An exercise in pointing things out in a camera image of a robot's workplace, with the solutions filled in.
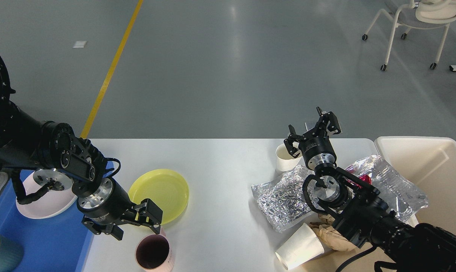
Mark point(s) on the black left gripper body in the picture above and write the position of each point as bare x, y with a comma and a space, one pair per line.
107, 204

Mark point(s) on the clear floor plate left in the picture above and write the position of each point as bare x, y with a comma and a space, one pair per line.
311, 127

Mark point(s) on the white office chair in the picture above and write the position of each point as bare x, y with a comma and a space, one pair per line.
416, 14

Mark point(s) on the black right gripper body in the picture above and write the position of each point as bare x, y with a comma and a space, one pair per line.
317, 149

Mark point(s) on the silver foil bag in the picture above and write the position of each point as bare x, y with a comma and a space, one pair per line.
281, 200
401, 195

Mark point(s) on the beige plastic bin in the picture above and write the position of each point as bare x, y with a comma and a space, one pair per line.
430, 164

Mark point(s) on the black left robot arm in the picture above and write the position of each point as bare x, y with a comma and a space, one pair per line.
46, 156

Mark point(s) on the flat brown paper sheet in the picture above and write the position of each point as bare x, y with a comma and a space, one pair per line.
331, 260

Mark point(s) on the white floor marker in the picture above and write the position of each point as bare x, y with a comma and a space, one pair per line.
79, 44

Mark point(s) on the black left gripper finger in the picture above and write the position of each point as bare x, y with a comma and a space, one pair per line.
148, 214
108, 229

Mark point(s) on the yellow plastic plate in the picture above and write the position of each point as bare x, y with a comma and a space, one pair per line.
167, 188

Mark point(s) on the silver foil bag right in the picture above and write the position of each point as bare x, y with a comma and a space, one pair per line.
401, 195

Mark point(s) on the crumpled brown paper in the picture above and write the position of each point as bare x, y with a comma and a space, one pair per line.
329, 236

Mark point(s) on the pink white plate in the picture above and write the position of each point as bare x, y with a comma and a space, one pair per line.
53, 202

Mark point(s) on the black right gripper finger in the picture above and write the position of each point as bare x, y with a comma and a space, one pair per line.
292, 138
327, 124

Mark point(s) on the crushed red soda can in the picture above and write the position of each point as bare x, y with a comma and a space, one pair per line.
364, 177

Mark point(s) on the blue plastic tray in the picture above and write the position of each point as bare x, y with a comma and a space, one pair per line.
56, 244

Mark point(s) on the upright white paper cup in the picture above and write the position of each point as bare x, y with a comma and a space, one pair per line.
284, 160

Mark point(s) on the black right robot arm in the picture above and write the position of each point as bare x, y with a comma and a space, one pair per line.
360, 214

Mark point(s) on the silver foil bag left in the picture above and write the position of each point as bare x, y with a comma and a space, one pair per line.
281, 200

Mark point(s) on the pink HOME mug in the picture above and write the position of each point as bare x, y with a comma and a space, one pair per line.
154, 253

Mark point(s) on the lying white paper cup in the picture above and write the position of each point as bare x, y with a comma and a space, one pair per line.
301, 247

